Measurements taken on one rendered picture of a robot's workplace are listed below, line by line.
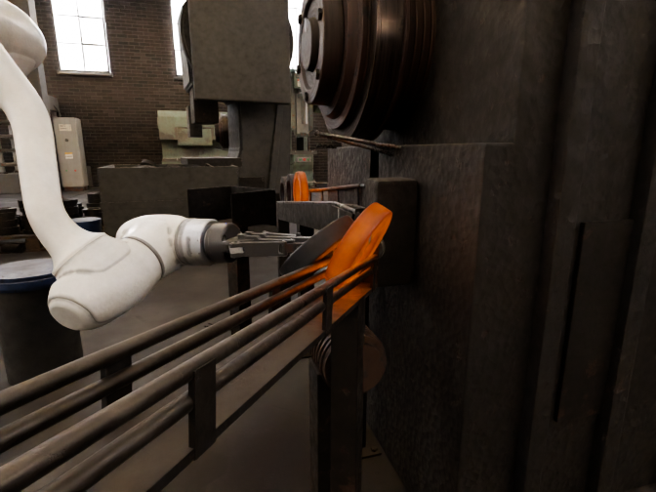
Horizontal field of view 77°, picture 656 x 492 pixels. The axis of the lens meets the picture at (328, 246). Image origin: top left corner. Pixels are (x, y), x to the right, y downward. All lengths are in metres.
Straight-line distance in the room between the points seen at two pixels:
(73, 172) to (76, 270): 9.92
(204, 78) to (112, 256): 3.01
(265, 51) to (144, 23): 7.84
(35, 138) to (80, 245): 0.22
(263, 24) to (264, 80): 0.43
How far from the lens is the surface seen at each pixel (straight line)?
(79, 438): 0.23
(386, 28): 0.96
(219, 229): 0.77
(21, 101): 0.93
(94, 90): 11.43
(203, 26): 3.75
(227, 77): 3.71
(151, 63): 11.32
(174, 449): 0.30
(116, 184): 3.47
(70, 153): 10.64
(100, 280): 0.73
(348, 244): 0.61
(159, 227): 0.82
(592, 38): 0.85
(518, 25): 0.81
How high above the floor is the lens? 0.86
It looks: 13 degrees down
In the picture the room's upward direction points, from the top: straight up
